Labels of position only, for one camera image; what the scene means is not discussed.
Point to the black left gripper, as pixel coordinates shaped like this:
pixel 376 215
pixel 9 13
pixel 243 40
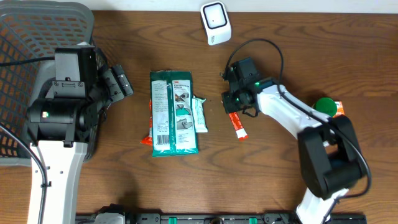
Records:
pixel 121 83

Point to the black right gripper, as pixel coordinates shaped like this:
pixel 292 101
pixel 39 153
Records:
pixel 229 106

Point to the red Nescafe stick sachet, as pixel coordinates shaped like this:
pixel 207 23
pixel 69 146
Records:
pixel 238 126

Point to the pale green wipes packet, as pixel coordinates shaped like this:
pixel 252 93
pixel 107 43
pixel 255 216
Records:
pixel 198 115

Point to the red snack packet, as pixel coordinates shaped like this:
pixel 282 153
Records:
pixel 148 140

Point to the green snack packet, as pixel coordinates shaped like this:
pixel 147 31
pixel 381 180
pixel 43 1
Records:
pixel 173 125

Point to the green lid jar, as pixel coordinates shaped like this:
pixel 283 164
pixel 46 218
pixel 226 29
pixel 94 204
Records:
pixel 326 105

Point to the small orange carton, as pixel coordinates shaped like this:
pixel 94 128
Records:
pixel 339 109

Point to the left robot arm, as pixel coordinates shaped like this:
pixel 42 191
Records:
pixel 63 122

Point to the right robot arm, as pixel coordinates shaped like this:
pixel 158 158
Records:
pixel 331 161

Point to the white barcode scanner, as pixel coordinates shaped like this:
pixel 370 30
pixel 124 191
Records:
pixel 216 22

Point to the grey plastic shopping basket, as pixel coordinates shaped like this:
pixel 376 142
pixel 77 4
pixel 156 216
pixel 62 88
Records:
pixel 31 31

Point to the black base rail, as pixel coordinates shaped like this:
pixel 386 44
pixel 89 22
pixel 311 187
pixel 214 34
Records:
pixel 279 217

